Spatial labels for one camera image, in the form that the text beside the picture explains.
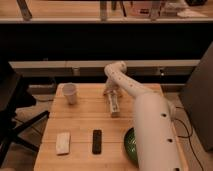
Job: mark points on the white paper cup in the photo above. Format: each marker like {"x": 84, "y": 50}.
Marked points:
{"x": 69, "y": 90}

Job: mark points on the green bowl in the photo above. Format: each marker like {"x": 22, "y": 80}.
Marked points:
{"x": 130, "y": 146}

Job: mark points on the black remote control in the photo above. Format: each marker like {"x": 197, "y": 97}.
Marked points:
{"x": 97, "y": 142}

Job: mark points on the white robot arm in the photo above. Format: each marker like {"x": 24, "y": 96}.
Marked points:
{"x": 156, "y": 143}

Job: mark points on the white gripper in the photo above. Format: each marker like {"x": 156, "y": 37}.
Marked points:
{"x": 112, "y": 86}

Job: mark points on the wooden shelf with items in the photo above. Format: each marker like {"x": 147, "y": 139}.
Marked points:
{"x": 104, "y": 11}

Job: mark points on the black office chair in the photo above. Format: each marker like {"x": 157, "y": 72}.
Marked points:
{"x": 13, "y": 95}

